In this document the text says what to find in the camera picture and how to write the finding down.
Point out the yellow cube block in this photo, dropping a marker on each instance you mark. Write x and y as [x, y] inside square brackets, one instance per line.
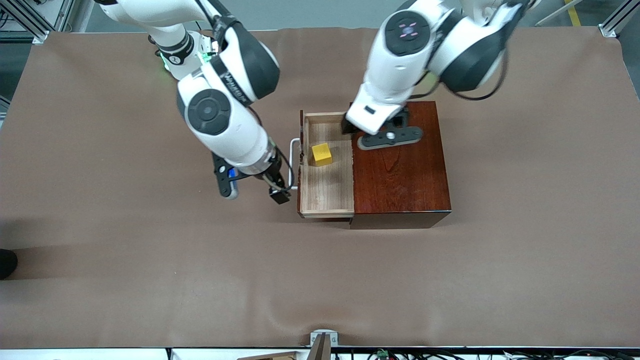
[322, 155]

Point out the wooden drawer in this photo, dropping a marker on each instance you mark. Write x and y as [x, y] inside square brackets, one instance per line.
[325, 195]

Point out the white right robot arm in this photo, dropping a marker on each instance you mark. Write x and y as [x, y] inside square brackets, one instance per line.
[215, 110]

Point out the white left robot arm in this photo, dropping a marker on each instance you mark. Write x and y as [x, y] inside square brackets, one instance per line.
[400, 65]

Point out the dark brown wooden cabinet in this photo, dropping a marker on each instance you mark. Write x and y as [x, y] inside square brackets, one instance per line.
[400, 185]

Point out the grey metal table clamp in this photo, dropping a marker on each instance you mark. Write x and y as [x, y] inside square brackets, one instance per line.
[324, 334]

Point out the brown table mat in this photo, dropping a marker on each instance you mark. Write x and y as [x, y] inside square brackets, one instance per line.
[150, 275]

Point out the light wooden plank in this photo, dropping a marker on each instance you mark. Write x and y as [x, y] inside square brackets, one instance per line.
[275, 356]

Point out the black rounded object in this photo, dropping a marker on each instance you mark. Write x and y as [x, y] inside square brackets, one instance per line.
[7, 262]

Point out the grey mount post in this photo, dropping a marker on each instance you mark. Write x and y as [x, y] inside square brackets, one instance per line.
[320, 350]

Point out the aluminium frame profile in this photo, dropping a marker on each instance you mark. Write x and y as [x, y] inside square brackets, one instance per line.
[612, 22]
[30, 27]

